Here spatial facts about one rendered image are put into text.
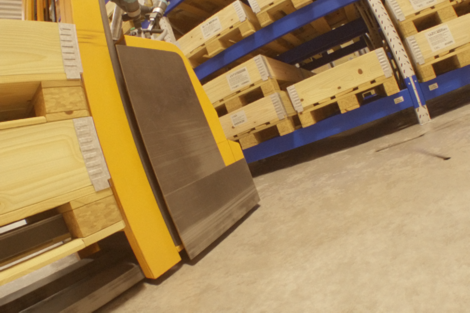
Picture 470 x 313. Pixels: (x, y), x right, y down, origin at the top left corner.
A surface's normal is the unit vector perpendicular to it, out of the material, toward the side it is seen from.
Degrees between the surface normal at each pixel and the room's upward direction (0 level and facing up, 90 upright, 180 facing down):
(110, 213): 90
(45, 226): 90
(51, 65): 90
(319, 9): 90
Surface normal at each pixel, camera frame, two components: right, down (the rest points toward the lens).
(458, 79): -0.48, 0.16
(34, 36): 0.81, -0.32
